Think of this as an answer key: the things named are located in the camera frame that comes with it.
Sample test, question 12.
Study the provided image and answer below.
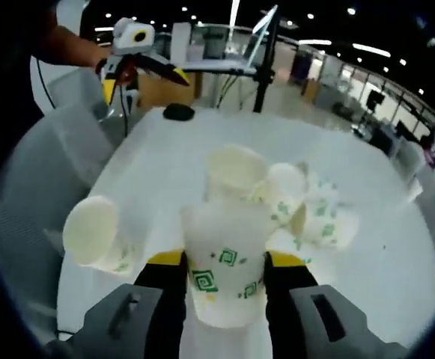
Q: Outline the black screen on stand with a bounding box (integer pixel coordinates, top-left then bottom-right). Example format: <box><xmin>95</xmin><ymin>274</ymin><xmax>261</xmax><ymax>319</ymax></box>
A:
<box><xmin>366</xmin><ymin>90</ymin><xmax>386</xmax><ymax>110</ymax></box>

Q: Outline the grey mesh office chair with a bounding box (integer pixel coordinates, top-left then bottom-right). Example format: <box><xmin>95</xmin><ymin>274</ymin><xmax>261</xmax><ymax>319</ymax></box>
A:
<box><xmin>0</xmin><ymin>103</ymin><xmax>118</xmax><ymax>337</ymax></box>

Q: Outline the wooden cabinet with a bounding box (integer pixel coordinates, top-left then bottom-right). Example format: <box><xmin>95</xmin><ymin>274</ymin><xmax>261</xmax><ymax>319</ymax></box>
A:
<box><xmin>136</xmin><ymin>70</ymin><xmax>196</xmax><ymax>110</ymax></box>

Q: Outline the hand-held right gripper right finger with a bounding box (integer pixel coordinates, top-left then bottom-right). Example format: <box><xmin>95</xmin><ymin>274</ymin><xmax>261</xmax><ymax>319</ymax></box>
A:
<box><xmin>264</xmin><ymin>251</ymin><xmax>387</xmax><ymax>359</ymax></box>

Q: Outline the pile of paper cups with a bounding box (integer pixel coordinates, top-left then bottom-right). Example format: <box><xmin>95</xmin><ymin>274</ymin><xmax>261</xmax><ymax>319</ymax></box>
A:
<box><xmin>204</xmin><ymin>144</ymin><xmax>360</xmax><ymax>252</ymax></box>

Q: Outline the monitor on black stand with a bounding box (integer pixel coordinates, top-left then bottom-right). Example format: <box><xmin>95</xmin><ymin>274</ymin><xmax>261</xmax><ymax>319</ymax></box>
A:
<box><xmin>245</xmin><ymin>4</ymin><xmax>280</xmax><ymax>113</ymax></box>

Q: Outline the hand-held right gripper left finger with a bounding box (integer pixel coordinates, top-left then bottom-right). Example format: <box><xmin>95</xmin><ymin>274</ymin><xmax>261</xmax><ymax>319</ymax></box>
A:
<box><xmin>70</xmin><ymin>249</ymin><xmax>188</xmax><ymax>359</ymax></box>

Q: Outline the black computer mouse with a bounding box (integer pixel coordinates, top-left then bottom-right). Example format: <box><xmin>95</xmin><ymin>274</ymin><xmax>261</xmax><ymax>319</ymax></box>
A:
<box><xmin>163</xmin><ymin>104</ymin><xmax>195</xmax><ymax>121</ymax></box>

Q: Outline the white table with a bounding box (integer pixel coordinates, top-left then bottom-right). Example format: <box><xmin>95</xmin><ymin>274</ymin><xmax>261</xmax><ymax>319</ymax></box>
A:
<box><xmin>55</xmin><ymin>106</ymin><xmax>435</xmax><ymax>359</ymax></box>

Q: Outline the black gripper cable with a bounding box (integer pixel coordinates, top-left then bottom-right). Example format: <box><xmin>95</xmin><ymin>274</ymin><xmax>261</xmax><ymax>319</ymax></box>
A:
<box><xmin>116</xmin><ymin>80</ymin><xmax>133</xmax><ymax>138</ymax></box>

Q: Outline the green-patterned paper cup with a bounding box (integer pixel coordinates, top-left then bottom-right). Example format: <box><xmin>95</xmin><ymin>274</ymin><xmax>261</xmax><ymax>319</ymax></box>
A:
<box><xmin>180</xmin><ymin>203</ymin><xmax>271</xmax><ymax>328</ymax></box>
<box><xmin>62</xmin><ymin>194</ymin><xmax>144</xmax><ymax>277</ymax></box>

